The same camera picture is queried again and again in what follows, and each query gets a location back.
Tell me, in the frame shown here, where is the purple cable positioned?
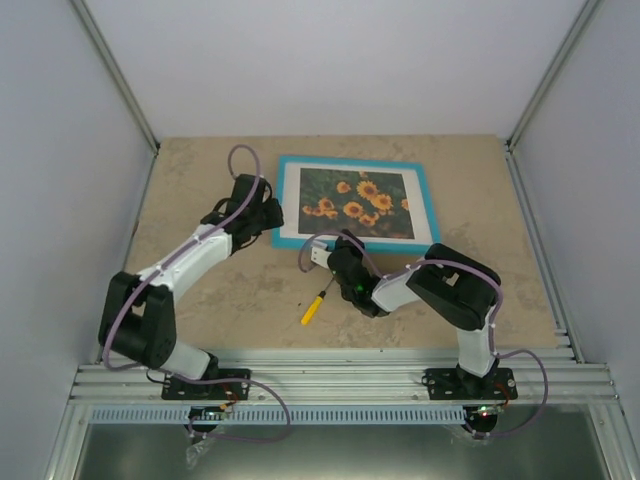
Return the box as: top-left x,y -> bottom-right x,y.
298,230 -> 550,440
102,144 -> 293,444

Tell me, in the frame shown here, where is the yellow handled screwdriver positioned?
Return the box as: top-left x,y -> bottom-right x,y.
300,279 -> 334,325

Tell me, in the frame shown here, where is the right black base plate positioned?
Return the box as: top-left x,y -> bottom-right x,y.
421,368 -> 519,401

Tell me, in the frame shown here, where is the blue wooden picture frame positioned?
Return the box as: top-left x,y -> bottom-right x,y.
272,155 -> 442,254

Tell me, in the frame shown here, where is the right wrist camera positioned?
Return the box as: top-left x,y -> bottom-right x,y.
310,242 -> 331,269

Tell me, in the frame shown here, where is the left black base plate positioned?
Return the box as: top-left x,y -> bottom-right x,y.
161,368 -> 251,401

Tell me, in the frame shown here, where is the sunflower photo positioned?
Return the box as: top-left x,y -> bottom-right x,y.
297,168 -> 415,240

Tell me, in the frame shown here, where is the grey slotted cable duct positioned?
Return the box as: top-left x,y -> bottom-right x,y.
90,405 -> 466,426

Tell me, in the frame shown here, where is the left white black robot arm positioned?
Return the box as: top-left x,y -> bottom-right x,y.
98,174 -> 284,399

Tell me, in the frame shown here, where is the aluminium profile rail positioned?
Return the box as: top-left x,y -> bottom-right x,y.
70,347 -> 619,405

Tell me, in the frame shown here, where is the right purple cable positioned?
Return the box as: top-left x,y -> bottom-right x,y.
298,230 -> 550,440

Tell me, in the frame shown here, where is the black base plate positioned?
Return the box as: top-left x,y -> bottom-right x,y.
421,368 -> 519,401
161,368 -> 251,401

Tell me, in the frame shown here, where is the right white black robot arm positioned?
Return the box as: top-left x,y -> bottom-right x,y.
326,230 -> 503,399

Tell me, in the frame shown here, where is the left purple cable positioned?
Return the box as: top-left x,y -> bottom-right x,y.
102,144 -> 293,444

